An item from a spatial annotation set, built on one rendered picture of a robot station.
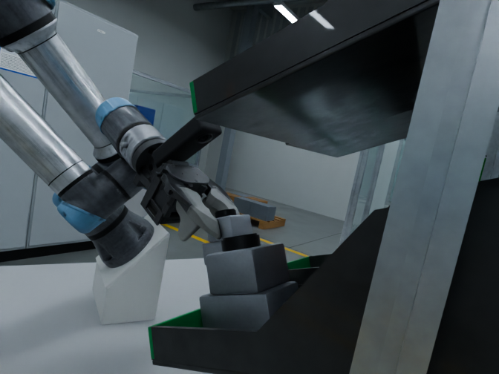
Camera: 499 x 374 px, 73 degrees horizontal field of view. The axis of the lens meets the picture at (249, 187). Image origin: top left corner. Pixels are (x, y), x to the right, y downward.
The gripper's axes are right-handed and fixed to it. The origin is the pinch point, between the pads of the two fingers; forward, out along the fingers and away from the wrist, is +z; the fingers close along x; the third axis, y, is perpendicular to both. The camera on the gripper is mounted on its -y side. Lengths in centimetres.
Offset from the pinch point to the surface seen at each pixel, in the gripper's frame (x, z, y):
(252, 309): 16.9, 15.1, -7.0
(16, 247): -78, -218, 218
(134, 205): -229, -277, 222
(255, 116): 18.3, 8.3, -17.7
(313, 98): 17.3, 10.7, -20.4
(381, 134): -1.3, 9.2, -20.3
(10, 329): 7, -29, 53
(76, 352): 0.3, -15.2, 47.4
